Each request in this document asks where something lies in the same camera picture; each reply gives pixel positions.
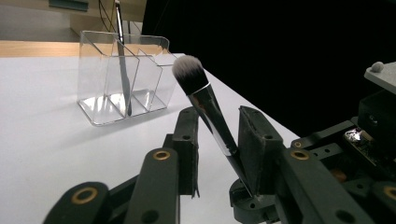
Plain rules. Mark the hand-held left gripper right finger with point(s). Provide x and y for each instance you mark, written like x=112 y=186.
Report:
x=258 y=149

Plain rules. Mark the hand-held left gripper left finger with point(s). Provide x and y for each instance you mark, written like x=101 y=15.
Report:
x=186 y=149

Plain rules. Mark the black makeup brush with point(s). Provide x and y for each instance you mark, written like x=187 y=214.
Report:
x=205 y=99

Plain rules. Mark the thin brush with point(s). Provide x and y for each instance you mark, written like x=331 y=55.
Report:
x=123 y=62

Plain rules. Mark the clear acrylic organizer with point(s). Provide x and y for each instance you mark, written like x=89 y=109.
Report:
x=93 y=77

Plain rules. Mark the black curtain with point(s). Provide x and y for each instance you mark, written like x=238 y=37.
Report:
x=280 y=46

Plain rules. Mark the white table sheet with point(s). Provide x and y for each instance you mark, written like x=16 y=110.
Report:
x=46 y=140

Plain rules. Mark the dark rectangular desk panel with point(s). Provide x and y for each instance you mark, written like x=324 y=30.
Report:
x=68 y=4

